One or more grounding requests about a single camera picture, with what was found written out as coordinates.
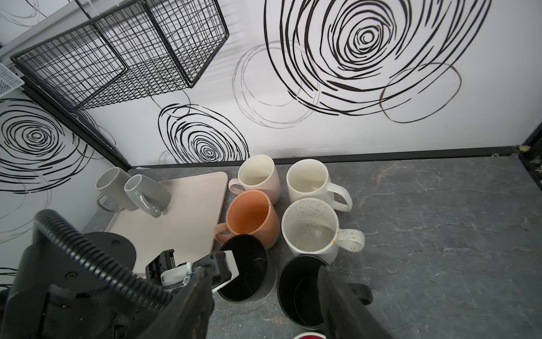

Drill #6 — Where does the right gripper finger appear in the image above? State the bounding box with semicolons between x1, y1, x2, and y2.
318;266;392;338

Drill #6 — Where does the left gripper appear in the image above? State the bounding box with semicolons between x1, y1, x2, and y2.
1;241;215;338

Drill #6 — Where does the wide cream white mug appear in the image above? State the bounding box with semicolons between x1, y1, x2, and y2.
293;332;326;339

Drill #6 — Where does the black mug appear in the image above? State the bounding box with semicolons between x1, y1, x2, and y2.
277;255;329;333

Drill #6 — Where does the cream speckled mug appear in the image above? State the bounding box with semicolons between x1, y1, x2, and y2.
282;198;366;265

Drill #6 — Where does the cream and orange mug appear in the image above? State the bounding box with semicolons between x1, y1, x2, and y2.
214;190;280;249

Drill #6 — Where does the light grey mug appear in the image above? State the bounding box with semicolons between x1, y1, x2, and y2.
124;175;172;218

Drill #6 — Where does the large white mug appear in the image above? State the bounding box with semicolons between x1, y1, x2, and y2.
286;159;353;212

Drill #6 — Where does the pink mug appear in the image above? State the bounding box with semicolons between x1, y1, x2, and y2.
228;155;281;205

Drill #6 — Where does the tall dark grey mug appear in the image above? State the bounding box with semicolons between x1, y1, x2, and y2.
95;167;138;213

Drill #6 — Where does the beige serving tray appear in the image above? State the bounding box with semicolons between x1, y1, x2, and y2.
106;172;228;277

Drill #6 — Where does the black corrugated cable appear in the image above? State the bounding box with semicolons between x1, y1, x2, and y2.
32;209;174;312

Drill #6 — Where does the black wire basket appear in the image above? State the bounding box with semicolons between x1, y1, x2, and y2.
11;1;230;112

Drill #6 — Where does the white mesh wall shelf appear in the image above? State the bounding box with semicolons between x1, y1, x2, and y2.
0;64;25;98

